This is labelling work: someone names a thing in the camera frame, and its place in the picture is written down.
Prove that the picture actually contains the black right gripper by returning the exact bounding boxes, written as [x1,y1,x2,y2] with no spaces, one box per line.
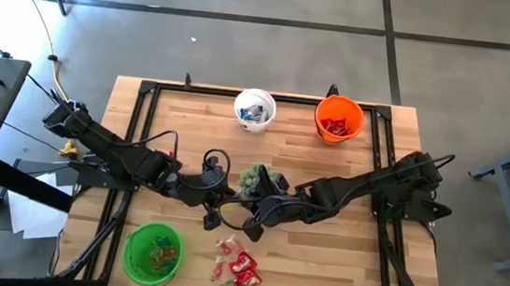
[241,191,321,250]

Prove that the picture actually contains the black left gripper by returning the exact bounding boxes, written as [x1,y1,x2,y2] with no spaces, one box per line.
[160,174,237,234]

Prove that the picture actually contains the green plastic bucket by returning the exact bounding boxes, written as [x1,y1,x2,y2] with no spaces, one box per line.
[120,218,188,286]

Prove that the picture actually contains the clear wrapped pink candy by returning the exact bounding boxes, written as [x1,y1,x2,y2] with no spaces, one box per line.
[229,234,247,251]

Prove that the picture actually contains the green succulent in grey pot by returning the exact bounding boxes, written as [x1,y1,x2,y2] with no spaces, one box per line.
[236,161,282,203]

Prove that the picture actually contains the white plastic bucket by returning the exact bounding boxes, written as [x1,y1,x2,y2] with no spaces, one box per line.
[230,86,279,137]

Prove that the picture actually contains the orange plastic pumpkin bucket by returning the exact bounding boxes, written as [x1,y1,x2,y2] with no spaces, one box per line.
[311,91,368,149]

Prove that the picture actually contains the white paper sheets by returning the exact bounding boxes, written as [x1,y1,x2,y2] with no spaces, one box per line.
[1,168,78,244]

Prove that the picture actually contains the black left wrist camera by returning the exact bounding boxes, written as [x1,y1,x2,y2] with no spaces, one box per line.
[199,154,229,183]

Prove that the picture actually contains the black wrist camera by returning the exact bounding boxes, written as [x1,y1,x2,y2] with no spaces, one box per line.
[199,154,229,183]
[255,164,292,199]

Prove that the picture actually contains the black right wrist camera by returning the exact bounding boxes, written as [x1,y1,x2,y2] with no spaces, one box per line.
[255,164,292,199]

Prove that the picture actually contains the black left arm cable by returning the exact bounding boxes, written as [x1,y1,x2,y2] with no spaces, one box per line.
[108,123,238,207]

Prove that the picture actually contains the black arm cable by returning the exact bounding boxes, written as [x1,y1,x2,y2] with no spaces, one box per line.
[108,123,238,207]
[216,131,457,251]

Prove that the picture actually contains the yellow extension cable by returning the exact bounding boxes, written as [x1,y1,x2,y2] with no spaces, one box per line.
[0,0,96,160]

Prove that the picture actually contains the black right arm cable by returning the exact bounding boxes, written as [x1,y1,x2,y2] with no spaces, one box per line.
[216,131,457,251]

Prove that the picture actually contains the thin black floor cable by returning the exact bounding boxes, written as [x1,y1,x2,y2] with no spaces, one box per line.
[22,72,65,103]
[0,111,66,152]

